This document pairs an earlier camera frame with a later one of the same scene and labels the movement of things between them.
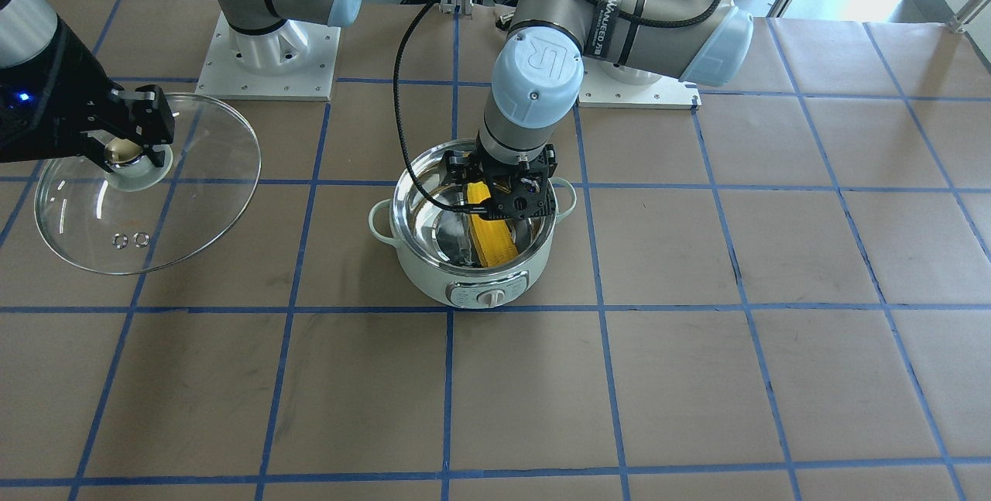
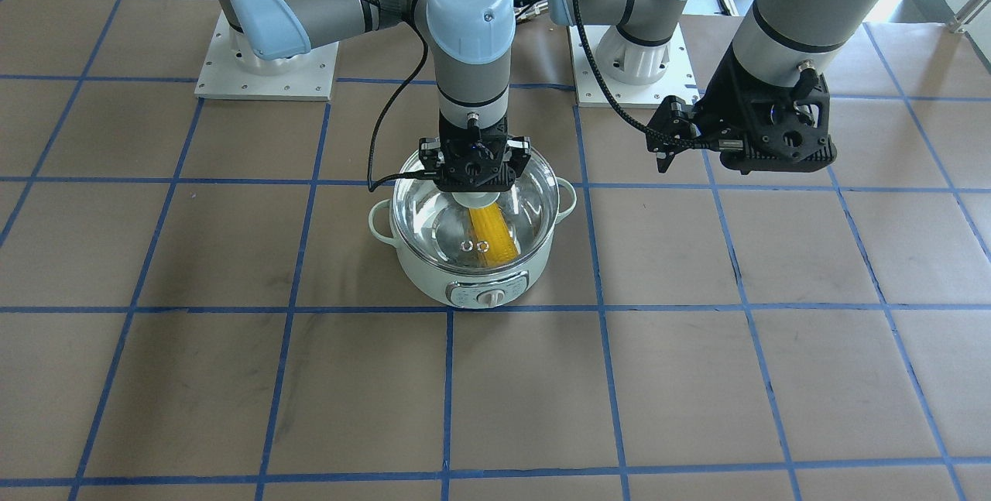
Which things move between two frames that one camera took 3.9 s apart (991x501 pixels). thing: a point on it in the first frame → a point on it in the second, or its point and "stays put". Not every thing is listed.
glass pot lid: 143,220 → 475,229
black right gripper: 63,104 → 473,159
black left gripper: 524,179 → 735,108
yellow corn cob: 492,238 stays put
